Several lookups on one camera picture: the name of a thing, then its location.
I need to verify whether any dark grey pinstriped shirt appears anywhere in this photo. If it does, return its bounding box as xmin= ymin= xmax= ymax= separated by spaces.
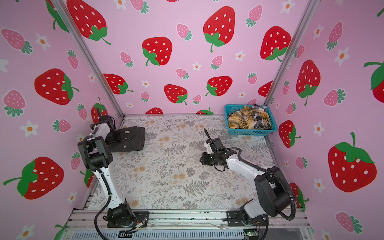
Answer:
xmin=107 ymin=126 xmax=145 ymax=153

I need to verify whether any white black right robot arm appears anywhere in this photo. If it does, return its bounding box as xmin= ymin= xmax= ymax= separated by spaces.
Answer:
xmin=200 ymin=144 xmax=296 ymax=225

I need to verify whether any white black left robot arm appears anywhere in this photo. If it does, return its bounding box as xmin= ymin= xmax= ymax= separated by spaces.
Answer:
xmin=78 ymin=115 xmax=135 ymax=227

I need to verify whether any yellow plaid shirt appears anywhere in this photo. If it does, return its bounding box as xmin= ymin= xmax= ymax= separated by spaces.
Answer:
xmin=228 ymin=106 xmax=255 ymax=130

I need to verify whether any teal plastic basket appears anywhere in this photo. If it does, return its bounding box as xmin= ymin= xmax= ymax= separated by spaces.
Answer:
xmin=225 ymin=105 xmax=278 ymax=136

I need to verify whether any grey white plaid shirt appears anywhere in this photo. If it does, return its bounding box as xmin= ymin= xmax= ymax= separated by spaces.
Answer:
xmin=251 ymin=104 xmax=272 ymax=130

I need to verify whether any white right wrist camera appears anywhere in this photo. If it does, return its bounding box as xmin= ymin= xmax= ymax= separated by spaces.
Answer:
xmin=205 ymin=142 xmax=213 ymax=155

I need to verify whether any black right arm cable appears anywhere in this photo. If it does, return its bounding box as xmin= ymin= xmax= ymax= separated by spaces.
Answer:
xmin=203 ymin=128 xmax=297 ymax=240

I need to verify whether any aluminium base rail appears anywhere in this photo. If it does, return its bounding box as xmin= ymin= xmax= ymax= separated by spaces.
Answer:
xmin=60 ymin=209 xmax=316 ymax=240

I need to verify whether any aluminium frame post left corner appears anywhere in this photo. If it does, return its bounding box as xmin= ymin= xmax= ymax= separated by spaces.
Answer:
xmin=52 ymin=0 xmax=125 ymax=118

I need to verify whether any aluminium frame post corner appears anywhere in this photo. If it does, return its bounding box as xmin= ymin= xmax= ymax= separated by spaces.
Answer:
xmin=52 ymin=0 xmax=125 ymax=118
xmin=265 ymin=0 xmax=320 ymax=105

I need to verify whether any aluminium frame post right corner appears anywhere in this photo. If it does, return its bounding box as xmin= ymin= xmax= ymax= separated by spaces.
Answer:
xmin=265 ymin=0 xmax=320 ymax=105

